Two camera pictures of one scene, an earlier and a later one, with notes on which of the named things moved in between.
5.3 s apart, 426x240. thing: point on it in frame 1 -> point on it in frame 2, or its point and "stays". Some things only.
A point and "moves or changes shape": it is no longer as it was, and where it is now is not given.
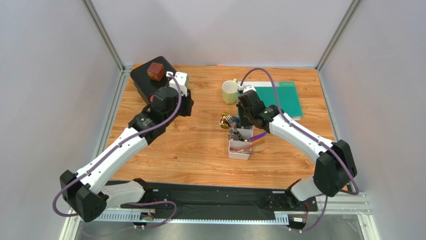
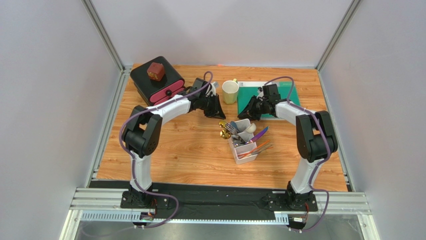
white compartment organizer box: [238, 136] moves or changes shape
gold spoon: [223, 114] moves or changes shape
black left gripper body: [186, 106] -> [207, 103]
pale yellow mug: [230, 89] stays
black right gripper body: [244, 108] -> [257, 106]
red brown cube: [156, 71] stays
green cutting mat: [287, 94] stays
